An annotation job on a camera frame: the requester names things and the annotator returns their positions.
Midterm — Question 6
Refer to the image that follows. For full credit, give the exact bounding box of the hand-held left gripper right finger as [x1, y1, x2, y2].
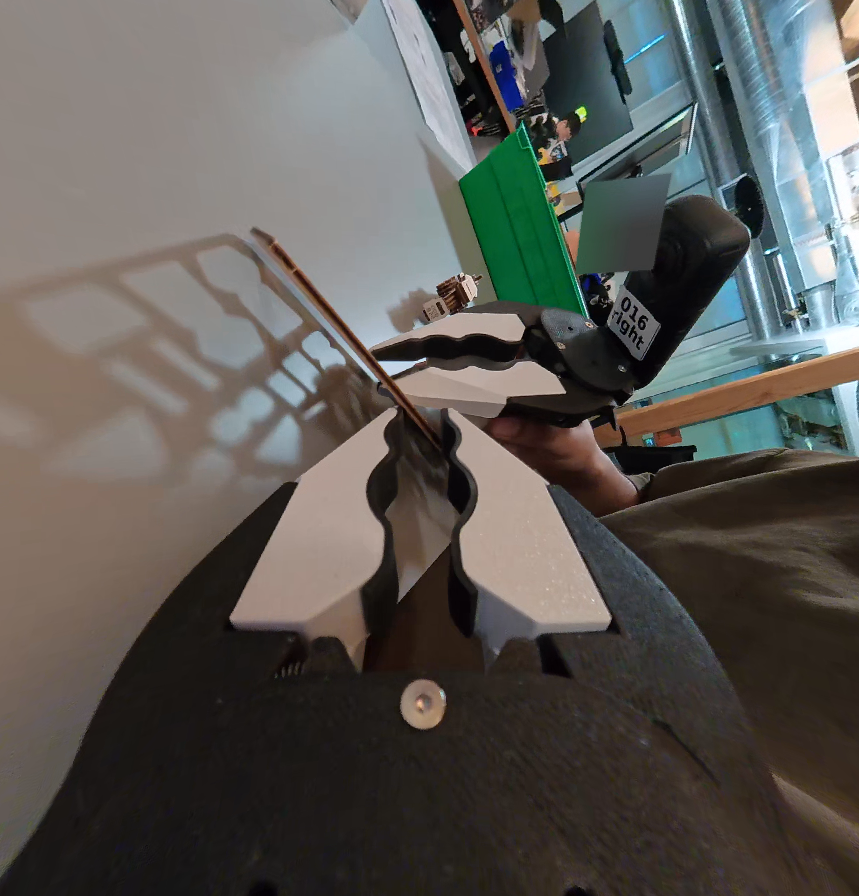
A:
[440, 409, 612, 659]

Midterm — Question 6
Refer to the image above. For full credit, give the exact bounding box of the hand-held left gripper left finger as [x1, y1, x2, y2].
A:
[230, 406, 402, 669]

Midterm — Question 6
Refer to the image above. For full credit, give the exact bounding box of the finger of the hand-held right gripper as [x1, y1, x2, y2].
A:
[370, 313, 542, 361]
[377, 358, 569, 421]

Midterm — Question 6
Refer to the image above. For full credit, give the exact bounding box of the laser-cut wooden puzzle sheet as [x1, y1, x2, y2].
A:
[251, 226, 447, 456]

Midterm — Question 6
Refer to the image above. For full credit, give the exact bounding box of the person's right hand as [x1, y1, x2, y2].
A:
[489, 416, 643, 519]

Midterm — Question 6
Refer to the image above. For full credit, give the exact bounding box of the wooden robot model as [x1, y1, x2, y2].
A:
[422, 275, 482, 319]

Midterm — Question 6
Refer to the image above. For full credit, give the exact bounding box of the green plastic bin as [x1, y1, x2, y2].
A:
[459, 122, 590, 319]

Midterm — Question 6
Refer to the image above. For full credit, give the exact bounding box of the wooden beam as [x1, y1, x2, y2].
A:
[615, 343, 859, 442]

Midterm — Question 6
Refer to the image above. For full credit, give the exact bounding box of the person's olive brown clothing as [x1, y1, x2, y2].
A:
[597, 448, 859, 896]

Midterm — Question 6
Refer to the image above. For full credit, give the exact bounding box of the black disc on stand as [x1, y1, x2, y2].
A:
[723, 175, 773, 232]

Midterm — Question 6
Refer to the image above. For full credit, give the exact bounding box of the white paper sheet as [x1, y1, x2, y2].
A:
[380, 0, 475, 169]

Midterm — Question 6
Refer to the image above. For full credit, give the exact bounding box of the small blue storage crate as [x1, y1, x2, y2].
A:
[489, 41, 527, 113]

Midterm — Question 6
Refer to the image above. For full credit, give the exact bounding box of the black monitor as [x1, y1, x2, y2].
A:
[541, 0, 636, 165]

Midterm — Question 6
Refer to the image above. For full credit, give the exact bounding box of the silver ventilation duct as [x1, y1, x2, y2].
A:
[670, 0, 808, 337]

